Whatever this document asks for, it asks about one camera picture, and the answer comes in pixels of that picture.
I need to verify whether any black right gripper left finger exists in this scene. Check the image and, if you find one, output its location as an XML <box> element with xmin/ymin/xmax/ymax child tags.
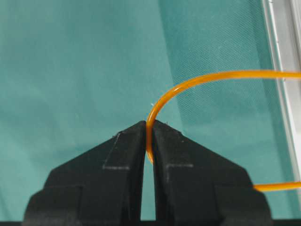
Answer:
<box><xmin>23</xmin><ymin>121</ymin><xmax>146</xmax><ymax>226</ymax></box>

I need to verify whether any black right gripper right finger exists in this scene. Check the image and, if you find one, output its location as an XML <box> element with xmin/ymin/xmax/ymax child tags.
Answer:
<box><xmin>153</xmin><ymin>121</ymin><xmax>273</xmax><ymax>226</ymax></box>

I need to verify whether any orange rubber band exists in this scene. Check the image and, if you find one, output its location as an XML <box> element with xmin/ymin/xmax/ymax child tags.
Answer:
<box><xmin>145</xmin><ymin>70</ymin><xmax>301</xmax><ymax>192</ymax></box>

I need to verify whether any green table cloth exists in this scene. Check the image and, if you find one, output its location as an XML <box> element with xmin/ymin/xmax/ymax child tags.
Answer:
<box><xmin>0</xmin><ymin>0</ymin><xmax>297</xmax><ymax>221</ymax></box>

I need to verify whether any aluminium extrusion rail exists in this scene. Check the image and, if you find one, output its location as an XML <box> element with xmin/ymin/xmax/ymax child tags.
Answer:
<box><xmin>262</xmin><ymin>0</ymin><xmax>301</xmax><ymax>180</ymax></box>

